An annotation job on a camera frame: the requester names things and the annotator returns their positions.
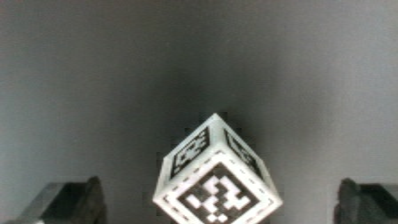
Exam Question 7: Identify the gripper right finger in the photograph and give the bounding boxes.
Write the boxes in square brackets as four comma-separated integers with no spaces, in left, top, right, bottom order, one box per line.
[332,178,398,224]

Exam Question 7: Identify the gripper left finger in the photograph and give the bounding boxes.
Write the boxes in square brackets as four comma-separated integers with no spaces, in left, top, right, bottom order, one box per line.
[18,176,107,224]

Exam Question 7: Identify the white tagged cube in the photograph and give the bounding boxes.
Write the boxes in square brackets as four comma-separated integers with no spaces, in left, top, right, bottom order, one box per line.
[153,114,282,224]

